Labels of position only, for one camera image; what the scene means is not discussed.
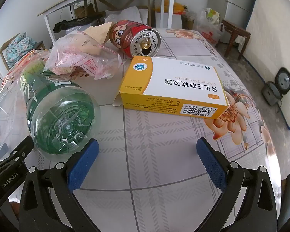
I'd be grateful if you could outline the yellow white medicine box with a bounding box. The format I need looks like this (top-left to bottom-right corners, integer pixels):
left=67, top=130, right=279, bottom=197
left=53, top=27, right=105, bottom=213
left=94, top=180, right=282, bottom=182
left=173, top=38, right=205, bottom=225
left=112, top=55, right=230, bottom=120

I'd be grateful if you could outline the wooden chair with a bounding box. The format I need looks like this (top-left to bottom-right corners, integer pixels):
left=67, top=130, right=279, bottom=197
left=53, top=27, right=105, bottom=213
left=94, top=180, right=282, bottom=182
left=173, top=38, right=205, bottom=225
left=0, top=32, right=46, bottom=70

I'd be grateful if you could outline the black cloth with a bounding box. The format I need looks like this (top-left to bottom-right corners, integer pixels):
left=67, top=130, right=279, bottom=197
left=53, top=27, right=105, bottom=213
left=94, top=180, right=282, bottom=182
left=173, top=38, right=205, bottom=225
left=54, top=14, right=104, bottom=33

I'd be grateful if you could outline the red drink can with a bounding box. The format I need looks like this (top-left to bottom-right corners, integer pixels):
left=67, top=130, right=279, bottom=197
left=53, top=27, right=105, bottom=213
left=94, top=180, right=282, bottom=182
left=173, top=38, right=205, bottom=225
left=109, top=20, right=161, bottom=58

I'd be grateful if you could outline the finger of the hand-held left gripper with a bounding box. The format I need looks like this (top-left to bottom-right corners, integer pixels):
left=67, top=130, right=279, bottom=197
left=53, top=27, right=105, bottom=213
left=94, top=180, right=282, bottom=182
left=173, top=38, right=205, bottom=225
left=0, top=136, right=35, bottom=174

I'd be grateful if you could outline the clear red-printed plastic bag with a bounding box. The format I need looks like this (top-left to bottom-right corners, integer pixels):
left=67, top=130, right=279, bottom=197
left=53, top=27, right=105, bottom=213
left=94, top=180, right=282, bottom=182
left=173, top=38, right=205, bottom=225
left=43, top=30, right=126, bottom=81

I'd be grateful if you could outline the clear plastic container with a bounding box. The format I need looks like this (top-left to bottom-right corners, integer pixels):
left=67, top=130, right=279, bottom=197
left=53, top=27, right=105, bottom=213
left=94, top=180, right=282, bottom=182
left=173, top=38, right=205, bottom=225
left=0, top=49, right=49, bottom=163

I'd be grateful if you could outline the orange plastic bag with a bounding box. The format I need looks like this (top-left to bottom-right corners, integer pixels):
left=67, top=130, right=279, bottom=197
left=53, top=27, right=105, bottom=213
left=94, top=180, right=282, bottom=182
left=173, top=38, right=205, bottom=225
left=155, top=0, right=186, bottom=15

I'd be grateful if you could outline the floral cushion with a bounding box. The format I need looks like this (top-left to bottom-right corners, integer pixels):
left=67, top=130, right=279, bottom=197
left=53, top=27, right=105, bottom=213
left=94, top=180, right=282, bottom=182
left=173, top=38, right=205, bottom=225
left=6, top=32, right=37, bottom=66

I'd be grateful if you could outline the grey rice cooker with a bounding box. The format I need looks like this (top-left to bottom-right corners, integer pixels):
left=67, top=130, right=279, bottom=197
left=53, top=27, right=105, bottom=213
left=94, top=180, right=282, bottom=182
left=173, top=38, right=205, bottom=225
left=261, top=67, right=290, bottom=106

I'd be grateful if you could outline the white board with blue edge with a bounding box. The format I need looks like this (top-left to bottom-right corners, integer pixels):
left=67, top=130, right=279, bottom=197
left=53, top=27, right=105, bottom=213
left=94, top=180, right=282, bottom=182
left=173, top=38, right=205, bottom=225
left=244, top=0, right=290, bottom=130

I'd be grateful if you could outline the white red-printed plastic bag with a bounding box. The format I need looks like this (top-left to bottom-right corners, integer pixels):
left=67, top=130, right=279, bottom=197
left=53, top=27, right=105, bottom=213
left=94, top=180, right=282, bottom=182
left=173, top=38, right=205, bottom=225
left=199, top=7, right=225, bottom=47

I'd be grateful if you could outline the green plastic bottle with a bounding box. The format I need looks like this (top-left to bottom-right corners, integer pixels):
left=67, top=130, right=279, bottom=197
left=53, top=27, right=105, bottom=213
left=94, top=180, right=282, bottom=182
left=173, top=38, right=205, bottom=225
left=19, top=61, right=101, bottom=161

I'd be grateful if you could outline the floral tablecloth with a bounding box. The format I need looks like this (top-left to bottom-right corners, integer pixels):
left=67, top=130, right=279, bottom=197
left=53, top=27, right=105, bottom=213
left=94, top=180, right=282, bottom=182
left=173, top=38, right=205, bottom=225
left=0, top=28, right=281, bottom=232

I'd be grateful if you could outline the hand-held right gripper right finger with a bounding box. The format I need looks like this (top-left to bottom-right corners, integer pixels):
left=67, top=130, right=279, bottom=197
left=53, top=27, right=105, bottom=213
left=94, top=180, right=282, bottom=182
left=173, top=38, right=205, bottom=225
left=196, top=137, right=279, bottom=232

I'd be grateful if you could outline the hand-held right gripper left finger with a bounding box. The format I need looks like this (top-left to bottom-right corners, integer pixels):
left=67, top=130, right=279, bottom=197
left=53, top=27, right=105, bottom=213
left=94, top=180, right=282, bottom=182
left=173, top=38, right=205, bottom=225
left=19, top=139, right=104, bottom=232

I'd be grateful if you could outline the beige paper sheet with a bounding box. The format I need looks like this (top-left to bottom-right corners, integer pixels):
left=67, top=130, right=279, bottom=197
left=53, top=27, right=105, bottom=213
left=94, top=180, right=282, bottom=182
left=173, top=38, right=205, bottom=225
left=83, top=22, right=114, bottom=51

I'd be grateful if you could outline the dark wooden stool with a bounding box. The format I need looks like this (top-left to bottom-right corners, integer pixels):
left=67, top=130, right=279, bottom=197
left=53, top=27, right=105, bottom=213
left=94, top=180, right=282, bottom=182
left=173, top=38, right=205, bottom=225
left=221, top=19, right=252, bottom=60

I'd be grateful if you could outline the grey fridge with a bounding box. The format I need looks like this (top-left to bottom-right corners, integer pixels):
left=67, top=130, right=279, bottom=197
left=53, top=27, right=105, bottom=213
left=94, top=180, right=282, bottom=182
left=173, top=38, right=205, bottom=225
left=223, top=0, right=260, bottom=28

